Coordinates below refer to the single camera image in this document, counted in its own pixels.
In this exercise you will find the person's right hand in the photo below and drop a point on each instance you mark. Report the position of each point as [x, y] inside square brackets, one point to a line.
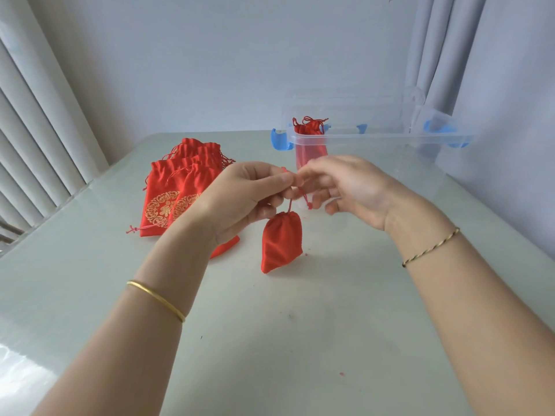
[368, 190]

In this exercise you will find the person's left hand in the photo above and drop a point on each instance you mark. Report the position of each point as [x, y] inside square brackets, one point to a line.
[234, 199]

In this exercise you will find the clear plastic storage box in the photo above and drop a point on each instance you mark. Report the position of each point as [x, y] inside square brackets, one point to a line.
[368, 139]

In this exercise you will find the pile of red drawstring pouches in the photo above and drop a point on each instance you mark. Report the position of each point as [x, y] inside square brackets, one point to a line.
[160, 199]

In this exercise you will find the person's right forearm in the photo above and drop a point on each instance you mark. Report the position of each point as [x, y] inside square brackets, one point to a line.
[485, 324]

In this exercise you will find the person's left forearm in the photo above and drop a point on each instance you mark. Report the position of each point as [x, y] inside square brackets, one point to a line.
[121, 355]

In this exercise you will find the gold bangle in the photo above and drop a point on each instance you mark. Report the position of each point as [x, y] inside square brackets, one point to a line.
[156, 295]

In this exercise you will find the grey curtain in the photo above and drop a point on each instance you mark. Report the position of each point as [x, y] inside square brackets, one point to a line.
[498, 60]

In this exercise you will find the white vertical blinds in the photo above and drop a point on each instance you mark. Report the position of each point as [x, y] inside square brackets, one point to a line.
[39, 116]

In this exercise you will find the metal railing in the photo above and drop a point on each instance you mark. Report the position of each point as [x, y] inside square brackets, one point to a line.
[8, 231]

